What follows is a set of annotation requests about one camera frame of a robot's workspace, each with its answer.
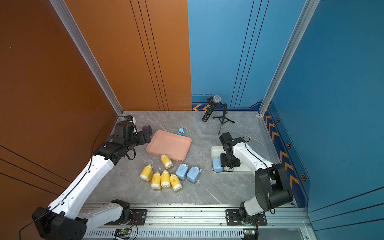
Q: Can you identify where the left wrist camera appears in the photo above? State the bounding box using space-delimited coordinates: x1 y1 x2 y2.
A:
124 115 136 124

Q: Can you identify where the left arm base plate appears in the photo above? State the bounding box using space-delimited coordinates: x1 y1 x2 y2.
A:
113 209 147 226

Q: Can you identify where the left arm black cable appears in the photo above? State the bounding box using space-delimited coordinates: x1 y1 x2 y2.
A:
18 116 125 240

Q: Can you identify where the black microphone on tripod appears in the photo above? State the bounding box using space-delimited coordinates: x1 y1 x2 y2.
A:
202 95 235 134

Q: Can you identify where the white plastic tray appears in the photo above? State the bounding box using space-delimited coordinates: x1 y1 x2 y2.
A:
211 146 252 175

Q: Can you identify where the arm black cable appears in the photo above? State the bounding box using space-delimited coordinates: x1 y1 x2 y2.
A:
239 136 277 215
18 116 125 240

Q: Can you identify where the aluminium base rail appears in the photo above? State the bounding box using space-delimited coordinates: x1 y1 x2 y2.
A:
84 204 317 240

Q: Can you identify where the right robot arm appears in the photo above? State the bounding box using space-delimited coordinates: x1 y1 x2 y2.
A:
220 133 294 225

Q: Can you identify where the yellow sharpener near tray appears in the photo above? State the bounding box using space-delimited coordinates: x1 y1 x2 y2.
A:
161 155 173 170

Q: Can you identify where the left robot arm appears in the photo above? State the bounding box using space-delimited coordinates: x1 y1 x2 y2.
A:
32 115 151 240

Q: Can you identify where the pink plastic tray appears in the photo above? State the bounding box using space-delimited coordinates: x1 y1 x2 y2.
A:
146 130 192 163

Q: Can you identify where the green circuit board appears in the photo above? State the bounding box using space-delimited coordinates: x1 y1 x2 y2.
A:
113 229 132 240

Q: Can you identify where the blue sharpener with red cap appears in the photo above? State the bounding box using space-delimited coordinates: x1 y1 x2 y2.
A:
224 167 234 172

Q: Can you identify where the yellow sharpener far left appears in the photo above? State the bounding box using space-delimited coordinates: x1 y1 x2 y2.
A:
140 164 154 182

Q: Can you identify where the purple cube sharpener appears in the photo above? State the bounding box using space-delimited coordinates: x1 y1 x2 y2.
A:
142 125 153 136

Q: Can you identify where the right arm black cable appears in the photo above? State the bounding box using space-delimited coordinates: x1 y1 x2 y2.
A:
239 136 277 215

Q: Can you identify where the blue cartoon sharpener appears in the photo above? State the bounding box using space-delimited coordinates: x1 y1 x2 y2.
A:
178 127 186 136

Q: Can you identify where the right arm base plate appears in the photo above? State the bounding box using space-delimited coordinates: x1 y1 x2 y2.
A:
225 209 268 226

